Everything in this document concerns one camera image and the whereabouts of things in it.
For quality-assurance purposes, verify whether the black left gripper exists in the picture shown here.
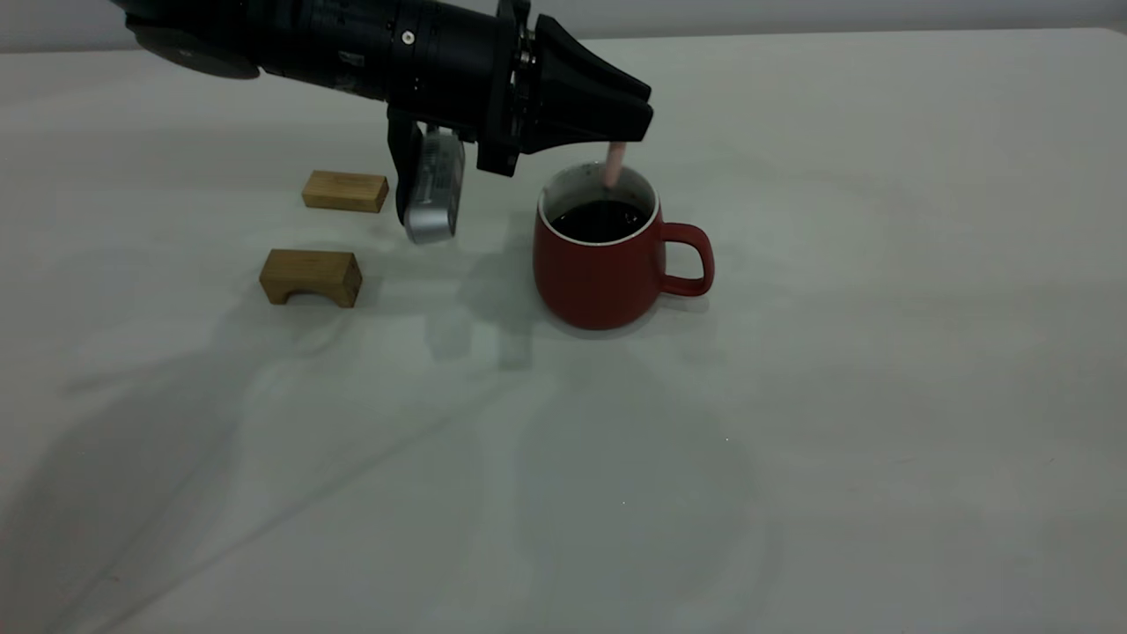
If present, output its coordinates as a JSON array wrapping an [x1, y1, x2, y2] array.
[[387, 0, 655, 178]]

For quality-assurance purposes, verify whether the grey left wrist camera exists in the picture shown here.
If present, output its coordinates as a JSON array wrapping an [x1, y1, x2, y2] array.
[[387, 107, 467, 246]]

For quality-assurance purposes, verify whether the rectangular wooden block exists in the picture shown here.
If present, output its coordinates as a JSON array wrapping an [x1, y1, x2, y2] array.
[[302, 170, 390, 215]]

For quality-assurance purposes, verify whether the red ceramic mug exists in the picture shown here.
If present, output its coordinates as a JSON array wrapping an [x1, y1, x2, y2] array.
[[533, 161, 715, 331]]

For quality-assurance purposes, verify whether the arched wooden block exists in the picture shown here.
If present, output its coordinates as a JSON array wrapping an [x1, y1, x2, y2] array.
[[259, 249, 364, 309]]

